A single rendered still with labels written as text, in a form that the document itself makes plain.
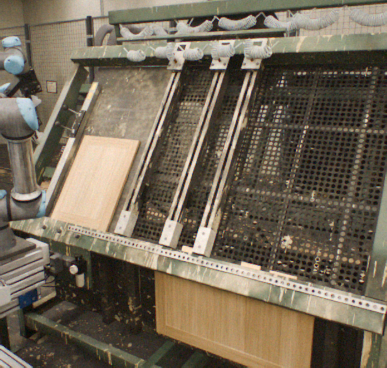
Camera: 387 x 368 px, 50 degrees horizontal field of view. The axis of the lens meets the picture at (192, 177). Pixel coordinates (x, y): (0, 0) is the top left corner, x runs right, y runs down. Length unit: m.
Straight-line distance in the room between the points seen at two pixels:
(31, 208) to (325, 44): 1.56
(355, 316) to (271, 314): 0.53
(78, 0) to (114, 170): 8.01
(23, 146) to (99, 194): 0.90
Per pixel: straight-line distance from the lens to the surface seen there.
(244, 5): 2.83
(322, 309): 1.76
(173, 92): 2.42
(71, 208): 2.54
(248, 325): 2.24
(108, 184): 2.43
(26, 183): 1.73
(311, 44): 2.24
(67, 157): 2.71
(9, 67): 1.91
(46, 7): 11.15
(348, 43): 2.20
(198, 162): 2.13
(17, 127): 1.58
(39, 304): 3.18
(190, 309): 2.38
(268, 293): 1.81
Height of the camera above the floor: 1.74
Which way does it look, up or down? 14 degrees down
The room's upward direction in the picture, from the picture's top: straight up
